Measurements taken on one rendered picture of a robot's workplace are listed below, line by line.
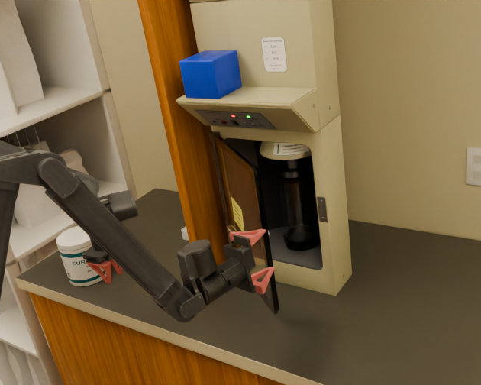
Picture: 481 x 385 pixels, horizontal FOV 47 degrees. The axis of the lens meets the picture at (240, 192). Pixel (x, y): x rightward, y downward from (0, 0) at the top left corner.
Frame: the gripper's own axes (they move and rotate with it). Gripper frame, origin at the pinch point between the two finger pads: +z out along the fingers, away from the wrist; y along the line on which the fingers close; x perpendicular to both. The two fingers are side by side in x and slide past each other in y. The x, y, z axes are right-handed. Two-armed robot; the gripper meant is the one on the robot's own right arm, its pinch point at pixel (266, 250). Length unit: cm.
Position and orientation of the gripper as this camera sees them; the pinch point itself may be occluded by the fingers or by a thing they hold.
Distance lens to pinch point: 126.1
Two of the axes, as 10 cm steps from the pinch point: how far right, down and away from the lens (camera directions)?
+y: -2.2, -9.2, -3.3
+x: -6.7, -1.1, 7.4
